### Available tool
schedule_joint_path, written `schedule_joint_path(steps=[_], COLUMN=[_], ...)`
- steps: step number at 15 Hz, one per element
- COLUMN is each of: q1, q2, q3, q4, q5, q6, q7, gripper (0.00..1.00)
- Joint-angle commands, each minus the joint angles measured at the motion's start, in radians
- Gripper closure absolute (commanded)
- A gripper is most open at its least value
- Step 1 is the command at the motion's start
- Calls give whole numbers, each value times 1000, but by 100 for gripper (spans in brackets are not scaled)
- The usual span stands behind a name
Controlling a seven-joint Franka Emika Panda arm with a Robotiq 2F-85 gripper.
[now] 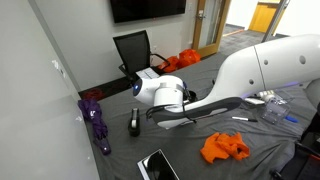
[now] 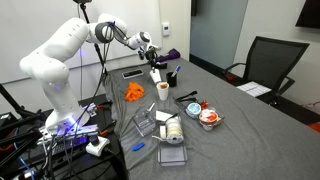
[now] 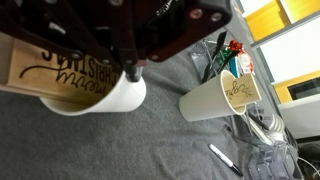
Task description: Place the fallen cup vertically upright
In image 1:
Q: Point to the grey table cloth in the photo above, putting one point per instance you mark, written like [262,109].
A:
[180,143]

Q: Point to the white marker black cap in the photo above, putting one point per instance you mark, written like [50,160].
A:
[243,118]

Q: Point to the white printed paper sheet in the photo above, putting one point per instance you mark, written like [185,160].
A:
[147,74]

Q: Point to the white framed tablet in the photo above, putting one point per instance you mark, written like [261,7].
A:
[158,168]

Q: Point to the white card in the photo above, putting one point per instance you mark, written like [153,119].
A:
[255,101]

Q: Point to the small orange bag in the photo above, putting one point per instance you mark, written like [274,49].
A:
[171,63]

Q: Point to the grey metal post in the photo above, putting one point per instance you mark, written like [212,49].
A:
[275,20]

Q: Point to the black mesh office chair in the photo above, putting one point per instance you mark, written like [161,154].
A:
[133,50]

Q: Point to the whiteboard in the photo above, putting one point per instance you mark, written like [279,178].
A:
[26,100]

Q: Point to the large orange bag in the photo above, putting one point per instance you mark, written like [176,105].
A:
[189,57]

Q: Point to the small blue plastic stick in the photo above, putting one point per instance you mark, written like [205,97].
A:
[291,119]

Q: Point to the black robot stand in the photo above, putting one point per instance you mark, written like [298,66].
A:
[306,160]

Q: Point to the purple folded umbrella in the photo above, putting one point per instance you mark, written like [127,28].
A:
[98,126]

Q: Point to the white tape roll stack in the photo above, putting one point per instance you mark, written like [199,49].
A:
[266,95]

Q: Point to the orange cloth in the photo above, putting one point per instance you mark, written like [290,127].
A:
[223,146]

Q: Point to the yellow door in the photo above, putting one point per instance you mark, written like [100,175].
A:
[261,18]

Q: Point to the blue capped pen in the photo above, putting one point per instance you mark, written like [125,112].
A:
[184,86]

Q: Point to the wooden door with glass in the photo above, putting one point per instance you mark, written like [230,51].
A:
[196,33]

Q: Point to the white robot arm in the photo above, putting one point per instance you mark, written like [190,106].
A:
[266,66]

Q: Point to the black wall television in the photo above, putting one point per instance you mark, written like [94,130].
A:
[146,10]

